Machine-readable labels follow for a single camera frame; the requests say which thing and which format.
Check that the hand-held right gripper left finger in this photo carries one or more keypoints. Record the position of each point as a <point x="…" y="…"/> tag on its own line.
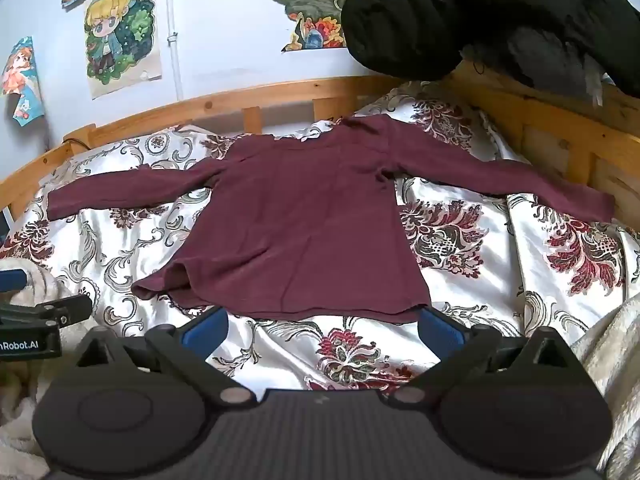
<point x="206" y="334"/>

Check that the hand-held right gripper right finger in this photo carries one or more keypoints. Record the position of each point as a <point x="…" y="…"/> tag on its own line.
<point x="436" y="334"/>

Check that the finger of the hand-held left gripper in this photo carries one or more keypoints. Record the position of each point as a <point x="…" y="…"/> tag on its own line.
<point x="55" y="309"/>
<point x="11" y="280"/>

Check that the maroon long-sleeve shirt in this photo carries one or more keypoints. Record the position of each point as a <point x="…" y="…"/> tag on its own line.
<point x="300" y="220"/>

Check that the floral satin bedspread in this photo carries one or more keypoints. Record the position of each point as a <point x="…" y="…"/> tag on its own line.
<point x="460" y="240"/>

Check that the grey cloth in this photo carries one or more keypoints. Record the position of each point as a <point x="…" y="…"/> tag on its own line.
<point x="545" y="60"/>

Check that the black padded jacket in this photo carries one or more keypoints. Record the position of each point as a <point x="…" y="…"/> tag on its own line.
<point x="425" y="20"/>

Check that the small orange figure wall poster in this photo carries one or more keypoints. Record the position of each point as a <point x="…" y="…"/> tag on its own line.
<point x="20" y="80"/>

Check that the wooden bed frame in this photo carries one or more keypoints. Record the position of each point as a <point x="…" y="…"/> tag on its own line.
<point x="210" y="105"/>

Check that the blond figure wall poster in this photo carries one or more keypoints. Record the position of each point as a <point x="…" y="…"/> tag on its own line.
<point x="117" y="35"/>

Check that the white wall pipe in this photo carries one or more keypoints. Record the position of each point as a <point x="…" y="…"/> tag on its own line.
<point x="175" y="50"/>

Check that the landscape cartoon wall poster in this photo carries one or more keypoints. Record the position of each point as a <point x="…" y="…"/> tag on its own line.
<point x="310" y="0"/>

